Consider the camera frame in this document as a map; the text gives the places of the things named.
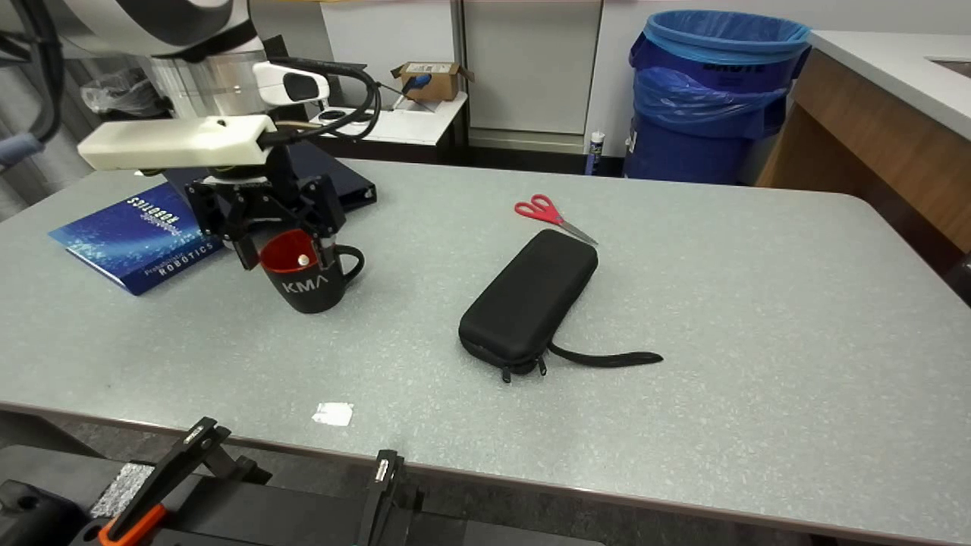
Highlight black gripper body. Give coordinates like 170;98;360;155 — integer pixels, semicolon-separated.
186;137;348;246

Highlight black mug red inside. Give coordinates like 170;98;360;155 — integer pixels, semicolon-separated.
257;228;366;315

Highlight dark navy folder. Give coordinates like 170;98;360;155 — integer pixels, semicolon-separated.
162;150;378;219

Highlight blue robotics book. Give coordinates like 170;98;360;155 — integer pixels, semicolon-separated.
47;179;228;297

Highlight white tape scrap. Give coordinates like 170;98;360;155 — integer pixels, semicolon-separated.
308;400;357;432

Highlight open cardboard box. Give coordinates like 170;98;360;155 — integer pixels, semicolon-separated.
387;59;474;110

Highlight blue trash bin with bag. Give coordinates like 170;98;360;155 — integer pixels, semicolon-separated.
623;6;816;189

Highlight wooden desk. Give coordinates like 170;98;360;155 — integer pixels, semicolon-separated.
755;27;971;292

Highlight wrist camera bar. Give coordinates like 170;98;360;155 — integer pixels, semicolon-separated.
77;111;279;172

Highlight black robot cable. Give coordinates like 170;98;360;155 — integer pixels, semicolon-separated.
270;59;385;145

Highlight black zip case with strap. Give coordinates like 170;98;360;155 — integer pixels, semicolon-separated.
456;228;668;385

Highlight red handled scissors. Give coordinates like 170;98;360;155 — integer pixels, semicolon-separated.
512;191;600;250

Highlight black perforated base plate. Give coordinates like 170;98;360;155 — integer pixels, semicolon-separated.
0;439;609;546

